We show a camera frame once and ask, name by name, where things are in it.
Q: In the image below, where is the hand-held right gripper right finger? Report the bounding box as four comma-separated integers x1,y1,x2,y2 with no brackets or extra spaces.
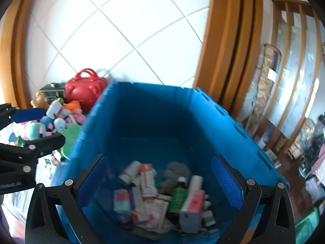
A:
211,155,296,244

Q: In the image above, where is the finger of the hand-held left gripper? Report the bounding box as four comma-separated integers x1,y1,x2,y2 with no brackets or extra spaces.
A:
0,103,46,130
0,133,66,177

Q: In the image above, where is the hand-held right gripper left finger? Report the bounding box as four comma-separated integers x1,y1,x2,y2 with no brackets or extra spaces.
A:
25,155,108,244

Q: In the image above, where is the white spray bottle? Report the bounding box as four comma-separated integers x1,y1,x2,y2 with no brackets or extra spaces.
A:
119,161,141,183

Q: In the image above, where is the brown glass bottle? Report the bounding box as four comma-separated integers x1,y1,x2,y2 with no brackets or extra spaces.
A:
169,176,188,214

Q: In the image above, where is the grey plush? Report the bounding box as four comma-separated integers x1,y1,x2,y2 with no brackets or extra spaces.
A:
160,161,191,194

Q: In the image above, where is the pile of medicine boxes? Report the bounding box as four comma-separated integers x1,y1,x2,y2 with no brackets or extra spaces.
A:
113,163,219,237

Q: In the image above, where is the blue plastic crate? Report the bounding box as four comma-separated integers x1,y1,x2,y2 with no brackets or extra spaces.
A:
51,80,290,244

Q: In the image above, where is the brown bear plush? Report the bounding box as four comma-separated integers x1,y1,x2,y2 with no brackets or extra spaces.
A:
30,91,49,110

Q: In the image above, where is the blue plush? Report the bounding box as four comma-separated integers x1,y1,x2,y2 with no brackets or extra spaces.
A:
41,115,55,130

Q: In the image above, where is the white plush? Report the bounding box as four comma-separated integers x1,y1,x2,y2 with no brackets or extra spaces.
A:
53,118,67,133

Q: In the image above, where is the light blue striped tablecloth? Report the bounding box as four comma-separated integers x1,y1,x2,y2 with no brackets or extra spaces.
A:
0,122,66,224

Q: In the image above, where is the green frog plush hat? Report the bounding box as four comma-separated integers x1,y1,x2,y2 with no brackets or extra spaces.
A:
61,124,82,158

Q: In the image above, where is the white green carton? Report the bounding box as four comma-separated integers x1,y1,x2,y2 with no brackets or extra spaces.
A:
38,155,68,183

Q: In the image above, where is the white tissue pack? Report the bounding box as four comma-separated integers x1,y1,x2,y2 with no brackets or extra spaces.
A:
47,100,63,117

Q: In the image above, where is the dark box with metal clasp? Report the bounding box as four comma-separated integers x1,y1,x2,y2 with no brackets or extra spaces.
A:
39,83,68,105

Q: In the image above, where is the orange plush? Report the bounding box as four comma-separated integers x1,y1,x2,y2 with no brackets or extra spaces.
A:
63,101,82,112

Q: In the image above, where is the red bear-face suitcase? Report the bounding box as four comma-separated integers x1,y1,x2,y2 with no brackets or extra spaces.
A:
65,69,107,112

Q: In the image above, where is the green plastic box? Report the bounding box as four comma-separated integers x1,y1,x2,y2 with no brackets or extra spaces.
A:
296,207,321,244

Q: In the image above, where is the pink patterned cloth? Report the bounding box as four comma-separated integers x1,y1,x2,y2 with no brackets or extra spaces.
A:
311,147,325,181

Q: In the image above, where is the wooden slat partition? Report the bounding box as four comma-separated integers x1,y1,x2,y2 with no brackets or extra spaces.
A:
264,0,325,158

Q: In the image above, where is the curved wooden frame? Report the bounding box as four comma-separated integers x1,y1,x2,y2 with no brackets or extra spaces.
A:
193,0,263,117
0,0,38,107

